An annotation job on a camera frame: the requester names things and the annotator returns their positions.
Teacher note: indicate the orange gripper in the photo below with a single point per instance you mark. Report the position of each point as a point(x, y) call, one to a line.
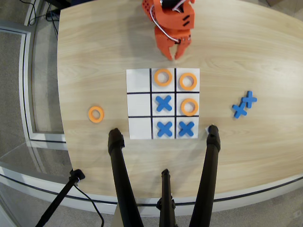
point(168, 40)

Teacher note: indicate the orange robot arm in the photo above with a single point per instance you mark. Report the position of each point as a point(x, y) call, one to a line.
point(172, 19)

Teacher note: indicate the white tic-tac-toe board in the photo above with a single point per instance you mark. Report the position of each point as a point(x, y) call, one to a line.
point(138, 80)

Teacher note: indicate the blue foam cross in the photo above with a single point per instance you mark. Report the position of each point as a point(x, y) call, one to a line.
point(249, 99)
point(164, 128)
point(163, 103)
point(239, 110)
point(186, 128)

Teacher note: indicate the small white tag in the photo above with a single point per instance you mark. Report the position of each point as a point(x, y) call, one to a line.
point(206, 129)

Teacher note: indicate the black tripod leg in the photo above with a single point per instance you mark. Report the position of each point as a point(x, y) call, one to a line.
point(208, 170)
point(120, 170)
point(166, 189)

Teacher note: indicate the thin black stand pole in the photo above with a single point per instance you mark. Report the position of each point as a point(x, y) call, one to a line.
point(59, 198)

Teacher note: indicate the gray glass partition frame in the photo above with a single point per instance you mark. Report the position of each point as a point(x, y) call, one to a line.
point(25, 94)

